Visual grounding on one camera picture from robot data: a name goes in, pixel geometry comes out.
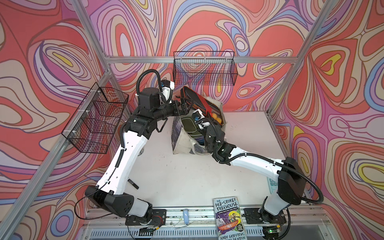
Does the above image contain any cream canvas tote bag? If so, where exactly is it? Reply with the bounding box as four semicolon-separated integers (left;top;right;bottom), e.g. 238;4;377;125
171;110;209;156

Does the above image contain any left black wire basket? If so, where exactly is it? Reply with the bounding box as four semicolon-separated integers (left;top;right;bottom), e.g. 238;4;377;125
62;83;129;154

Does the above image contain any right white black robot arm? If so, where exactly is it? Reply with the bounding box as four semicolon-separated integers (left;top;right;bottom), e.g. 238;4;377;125
193;117;324;223

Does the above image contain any small light blue device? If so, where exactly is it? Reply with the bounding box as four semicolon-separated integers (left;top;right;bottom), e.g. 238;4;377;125
183;209;190;225

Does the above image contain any red black ping pong case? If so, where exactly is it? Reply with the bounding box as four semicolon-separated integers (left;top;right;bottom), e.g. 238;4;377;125
180;86;224;125

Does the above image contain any black marker pen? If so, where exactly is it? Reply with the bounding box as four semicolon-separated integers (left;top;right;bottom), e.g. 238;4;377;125
128;179;139;190

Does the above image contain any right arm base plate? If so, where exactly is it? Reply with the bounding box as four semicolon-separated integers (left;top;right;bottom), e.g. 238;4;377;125
243;208;287;225

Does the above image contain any back black wire basket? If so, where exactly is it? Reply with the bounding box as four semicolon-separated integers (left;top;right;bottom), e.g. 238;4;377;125
173;50;238;87

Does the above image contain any teal calculator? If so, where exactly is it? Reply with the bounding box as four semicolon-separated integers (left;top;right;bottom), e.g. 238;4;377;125
267;178;278;194

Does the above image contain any green paddle case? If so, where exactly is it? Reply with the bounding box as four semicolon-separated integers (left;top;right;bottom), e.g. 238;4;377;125
181;116;204;145

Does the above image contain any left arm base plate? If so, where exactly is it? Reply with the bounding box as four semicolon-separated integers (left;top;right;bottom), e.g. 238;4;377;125
125;209;167;227

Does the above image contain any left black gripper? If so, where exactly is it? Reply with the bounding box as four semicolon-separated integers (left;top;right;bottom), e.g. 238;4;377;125
151;98;194;124

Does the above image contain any black wire basket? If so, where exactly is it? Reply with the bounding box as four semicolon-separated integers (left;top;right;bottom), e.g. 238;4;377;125
62;83;129;154
173;50;238;87

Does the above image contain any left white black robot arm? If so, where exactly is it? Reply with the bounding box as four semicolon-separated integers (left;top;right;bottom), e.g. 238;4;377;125
85;69;191;222

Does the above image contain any treehouse paperback book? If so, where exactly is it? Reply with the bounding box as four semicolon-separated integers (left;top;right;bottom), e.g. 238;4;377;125
213;197;247;240

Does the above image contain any green circuit board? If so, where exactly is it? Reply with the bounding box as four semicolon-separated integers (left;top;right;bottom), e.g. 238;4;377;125
139;228;157;237

